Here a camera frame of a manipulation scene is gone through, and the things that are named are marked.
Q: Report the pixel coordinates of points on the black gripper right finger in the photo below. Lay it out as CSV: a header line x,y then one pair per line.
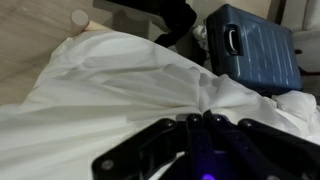
x,y
259,151

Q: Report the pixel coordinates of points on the blue ribbed suitcase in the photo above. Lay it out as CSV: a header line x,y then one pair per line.
x,y
252,51

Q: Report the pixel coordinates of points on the beige armchair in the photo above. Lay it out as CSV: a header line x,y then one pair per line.
x,y
302,17

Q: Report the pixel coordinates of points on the light wooden bed frame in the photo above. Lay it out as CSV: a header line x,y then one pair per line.
x,y
80,22

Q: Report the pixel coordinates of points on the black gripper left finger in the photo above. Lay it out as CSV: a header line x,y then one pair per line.
x,y
142,155

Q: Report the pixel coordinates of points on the white blanket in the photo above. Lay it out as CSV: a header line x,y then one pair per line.
x,y
100,88

